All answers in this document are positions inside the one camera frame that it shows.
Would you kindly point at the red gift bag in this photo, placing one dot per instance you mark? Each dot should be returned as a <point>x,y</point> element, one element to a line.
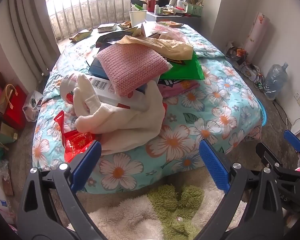
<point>15,107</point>

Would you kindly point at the green snack bag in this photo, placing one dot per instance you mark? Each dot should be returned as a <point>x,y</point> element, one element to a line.
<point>187,70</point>

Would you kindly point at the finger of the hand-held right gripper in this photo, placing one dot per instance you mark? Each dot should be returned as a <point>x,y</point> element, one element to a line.
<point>265,155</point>
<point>293,141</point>

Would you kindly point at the grey cabinet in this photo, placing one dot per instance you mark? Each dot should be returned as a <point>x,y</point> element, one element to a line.
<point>165,18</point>

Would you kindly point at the pink snack packet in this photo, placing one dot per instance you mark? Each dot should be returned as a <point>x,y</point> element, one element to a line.
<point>177,88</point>

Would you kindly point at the brown snack bag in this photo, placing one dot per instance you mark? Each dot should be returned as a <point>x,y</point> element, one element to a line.
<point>173,24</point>

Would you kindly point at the white towel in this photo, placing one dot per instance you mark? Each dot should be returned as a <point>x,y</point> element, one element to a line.
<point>130,130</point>

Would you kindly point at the yellow brown snack packet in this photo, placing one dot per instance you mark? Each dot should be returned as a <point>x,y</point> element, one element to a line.
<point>80,35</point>

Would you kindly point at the pink knitted cloth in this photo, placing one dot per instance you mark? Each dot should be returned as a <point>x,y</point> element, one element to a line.
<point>130,67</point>

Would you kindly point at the green plastic storage basket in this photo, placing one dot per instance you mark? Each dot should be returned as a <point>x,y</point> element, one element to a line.
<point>195,10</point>

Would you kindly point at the teal gold box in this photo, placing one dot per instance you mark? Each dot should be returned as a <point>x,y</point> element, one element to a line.
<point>5,133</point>

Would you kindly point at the white printed carton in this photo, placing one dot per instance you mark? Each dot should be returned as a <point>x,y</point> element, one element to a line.
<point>247,71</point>

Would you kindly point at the red thermos bottle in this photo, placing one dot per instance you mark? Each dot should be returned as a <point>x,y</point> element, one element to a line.
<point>151,5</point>

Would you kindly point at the beige pleated curtain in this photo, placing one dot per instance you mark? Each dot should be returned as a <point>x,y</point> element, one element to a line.
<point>30,25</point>

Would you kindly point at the clear plastic packaging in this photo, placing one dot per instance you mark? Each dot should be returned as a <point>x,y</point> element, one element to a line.
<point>172,33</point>

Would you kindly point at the white paper cup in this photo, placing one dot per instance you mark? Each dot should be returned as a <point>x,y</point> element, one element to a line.
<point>137,18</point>

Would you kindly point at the metal window railing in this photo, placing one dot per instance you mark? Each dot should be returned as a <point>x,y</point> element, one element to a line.
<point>90,12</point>

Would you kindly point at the pink cardboard box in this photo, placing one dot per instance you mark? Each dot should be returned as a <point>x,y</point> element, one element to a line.
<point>7,215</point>

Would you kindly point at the clear blue water jug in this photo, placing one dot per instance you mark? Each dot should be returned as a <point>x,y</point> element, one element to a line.
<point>275,80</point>

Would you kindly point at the black orange snack bag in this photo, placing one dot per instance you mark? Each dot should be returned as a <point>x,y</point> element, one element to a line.
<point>236,53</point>

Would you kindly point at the red snack packet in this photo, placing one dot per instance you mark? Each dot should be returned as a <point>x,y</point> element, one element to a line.
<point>75,142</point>

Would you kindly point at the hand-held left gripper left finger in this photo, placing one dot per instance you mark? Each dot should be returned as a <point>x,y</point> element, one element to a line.
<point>86,165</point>

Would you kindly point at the floral light blue blanket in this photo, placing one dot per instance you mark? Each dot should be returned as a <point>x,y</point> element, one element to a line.
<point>215,110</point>

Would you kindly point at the blue plastic waste basket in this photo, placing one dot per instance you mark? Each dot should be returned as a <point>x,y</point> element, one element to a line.
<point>264,115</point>

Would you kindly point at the orange snack packet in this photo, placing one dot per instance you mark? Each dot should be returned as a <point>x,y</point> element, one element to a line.
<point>125,25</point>

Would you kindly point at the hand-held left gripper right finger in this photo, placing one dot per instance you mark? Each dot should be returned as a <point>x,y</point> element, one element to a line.
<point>215,165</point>

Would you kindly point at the brown paper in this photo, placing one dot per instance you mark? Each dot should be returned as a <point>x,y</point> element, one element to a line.
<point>165,46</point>

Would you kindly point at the white crumpled plastic bag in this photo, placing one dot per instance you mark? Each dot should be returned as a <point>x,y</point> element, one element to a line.
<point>32,105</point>

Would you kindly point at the white plush glove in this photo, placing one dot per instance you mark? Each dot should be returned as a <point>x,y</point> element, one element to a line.
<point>86,92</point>

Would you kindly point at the white green biscuit pack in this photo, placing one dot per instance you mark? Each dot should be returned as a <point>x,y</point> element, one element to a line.
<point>107,27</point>

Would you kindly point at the white wall socket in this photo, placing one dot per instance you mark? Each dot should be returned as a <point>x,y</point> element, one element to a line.
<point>298,99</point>

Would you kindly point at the white strawberry tissue pack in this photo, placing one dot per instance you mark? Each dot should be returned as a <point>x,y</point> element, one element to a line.
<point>67,90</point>

